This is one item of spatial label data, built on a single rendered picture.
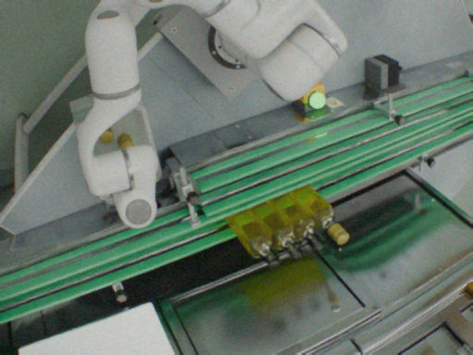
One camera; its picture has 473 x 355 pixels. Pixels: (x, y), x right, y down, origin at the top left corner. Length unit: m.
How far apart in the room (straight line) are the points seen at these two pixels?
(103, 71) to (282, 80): 0.30
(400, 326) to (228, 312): 0.42
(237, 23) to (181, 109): 0.52
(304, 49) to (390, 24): 0.73
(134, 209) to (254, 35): 0.38
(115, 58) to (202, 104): 0.54
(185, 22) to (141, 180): 0.38
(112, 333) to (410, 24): 1.30
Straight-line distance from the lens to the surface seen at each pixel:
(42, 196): 1.24
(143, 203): 0.86
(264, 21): 0.74
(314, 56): 0.80
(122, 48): 0.72
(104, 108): 0.76
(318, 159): 1.26
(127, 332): 1.17
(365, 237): 1.35
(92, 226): 1.20
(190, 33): 1.04
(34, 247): 1.22
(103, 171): 0.83
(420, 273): 1.27
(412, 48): 1.60
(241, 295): 1.17
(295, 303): 1.14
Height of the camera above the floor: 1.81
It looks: 50 degrees down
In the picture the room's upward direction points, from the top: 140 degrees clockwise
